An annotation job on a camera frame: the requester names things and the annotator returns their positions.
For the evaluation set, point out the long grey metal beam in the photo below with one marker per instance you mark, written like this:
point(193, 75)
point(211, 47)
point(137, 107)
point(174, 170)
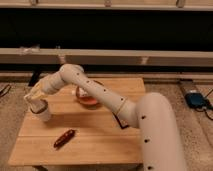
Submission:
point(105, 57)

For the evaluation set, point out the black bracket under beam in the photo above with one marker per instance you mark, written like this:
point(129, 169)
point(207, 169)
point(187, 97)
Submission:
point(35, 77)

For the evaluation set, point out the white tube on plate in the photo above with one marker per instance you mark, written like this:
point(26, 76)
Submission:
point(79, 92)

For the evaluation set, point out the red brown oblong object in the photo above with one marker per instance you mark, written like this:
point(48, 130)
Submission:
point(64, 138)

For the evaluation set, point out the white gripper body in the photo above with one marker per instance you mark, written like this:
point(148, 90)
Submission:
point(37, 92)

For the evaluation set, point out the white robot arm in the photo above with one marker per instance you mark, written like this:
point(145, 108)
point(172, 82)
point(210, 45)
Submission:
point(162, 149)

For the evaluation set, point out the blue device on floor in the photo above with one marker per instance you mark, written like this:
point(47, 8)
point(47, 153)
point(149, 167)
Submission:
point(196, 100)

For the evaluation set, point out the orange round plate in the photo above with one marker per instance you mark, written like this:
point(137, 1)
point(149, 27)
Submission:
point(88, 101)

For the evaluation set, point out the black rectangular red-topped object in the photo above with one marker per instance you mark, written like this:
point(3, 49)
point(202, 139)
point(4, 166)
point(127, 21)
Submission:
point(121, 123)

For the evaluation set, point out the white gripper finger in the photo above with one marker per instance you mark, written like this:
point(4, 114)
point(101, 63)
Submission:
point(39, 102)
point(29, 98)

